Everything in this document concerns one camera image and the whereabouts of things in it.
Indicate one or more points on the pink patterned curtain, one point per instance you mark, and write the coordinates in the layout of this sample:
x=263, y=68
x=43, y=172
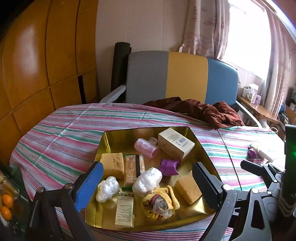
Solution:
x=207, y=28

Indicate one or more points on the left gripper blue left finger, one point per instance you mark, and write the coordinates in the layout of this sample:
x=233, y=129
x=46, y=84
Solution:
x=86, y=184

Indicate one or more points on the white foam block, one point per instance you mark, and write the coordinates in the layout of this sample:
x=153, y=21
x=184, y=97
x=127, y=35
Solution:
x=262, y=152

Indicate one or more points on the brown snack bar packet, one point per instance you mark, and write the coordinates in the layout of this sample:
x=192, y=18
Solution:
x=134, y=167

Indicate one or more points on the yellow sponge block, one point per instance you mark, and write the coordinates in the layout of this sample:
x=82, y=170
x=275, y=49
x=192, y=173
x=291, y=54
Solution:
x=188, y=188

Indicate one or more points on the striped pink green bedsheet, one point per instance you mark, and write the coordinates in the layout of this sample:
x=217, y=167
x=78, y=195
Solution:
x=62, y=146

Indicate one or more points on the wooden side shelf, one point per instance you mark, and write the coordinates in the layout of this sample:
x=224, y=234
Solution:
x=259, y=111

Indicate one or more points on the tan sponge in tray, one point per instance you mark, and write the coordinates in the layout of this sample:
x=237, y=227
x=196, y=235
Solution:
x=113, y=165

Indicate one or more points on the white plastic bag ball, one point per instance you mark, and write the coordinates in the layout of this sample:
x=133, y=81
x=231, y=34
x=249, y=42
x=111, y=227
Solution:
x=147, y=181

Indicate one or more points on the green white small box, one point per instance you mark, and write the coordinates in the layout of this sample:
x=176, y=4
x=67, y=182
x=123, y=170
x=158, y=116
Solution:
x=124, y=211

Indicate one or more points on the pink hair roller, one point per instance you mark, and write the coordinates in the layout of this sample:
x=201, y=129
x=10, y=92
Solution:
x=146, y=148

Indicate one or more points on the cream cardboard box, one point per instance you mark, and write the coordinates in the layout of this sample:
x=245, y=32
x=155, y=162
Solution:
x=174, y=144

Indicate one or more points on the grey yellow blue headboard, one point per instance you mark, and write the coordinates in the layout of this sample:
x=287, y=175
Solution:
x=153, y=75

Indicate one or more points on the black rolled mat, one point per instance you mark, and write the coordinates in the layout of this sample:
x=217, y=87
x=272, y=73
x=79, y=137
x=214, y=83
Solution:
x=119, y=66

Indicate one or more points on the small purple packet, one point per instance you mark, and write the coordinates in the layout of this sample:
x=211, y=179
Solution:
x=168, y=167

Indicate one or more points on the wooden wardrobe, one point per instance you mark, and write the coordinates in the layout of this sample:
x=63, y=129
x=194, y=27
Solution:
x=47, y=62

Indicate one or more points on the white boxes on shelf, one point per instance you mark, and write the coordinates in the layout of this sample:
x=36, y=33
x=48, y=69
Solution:
x=251, y=93

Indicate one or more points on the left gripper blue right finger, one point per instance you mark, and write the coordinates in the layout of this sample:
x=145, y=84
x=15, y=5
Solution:
x=209, y=185

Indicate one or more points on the orange fruit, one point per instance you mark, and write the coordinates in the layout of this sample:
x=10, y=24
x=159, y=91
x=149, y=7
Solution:
x=8, y=201
x=6, y=213

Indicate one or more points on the gold metal tray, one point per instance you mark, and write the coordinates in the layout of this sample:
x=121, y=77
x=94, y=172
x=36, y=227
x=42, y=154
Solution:
x=102, y=215

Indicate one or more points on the yellow knitted sock bundle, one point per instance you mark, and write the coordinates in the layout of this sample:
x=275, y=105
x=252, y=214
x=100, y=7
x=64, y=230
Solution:
x=160, y=204

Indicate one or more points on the dark red blanket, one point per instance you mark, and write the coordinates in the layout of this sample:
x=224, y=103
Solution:
x=218, y=115

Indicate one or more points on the purple snack packet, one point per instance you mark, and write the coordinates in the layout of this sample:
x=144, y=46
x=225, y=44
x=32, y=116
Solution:
x=251, y=153

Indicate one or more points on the small white plastic ball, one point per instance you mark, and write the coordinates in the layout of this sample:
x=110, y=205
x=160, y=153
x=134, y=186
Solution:
x=106, y=189

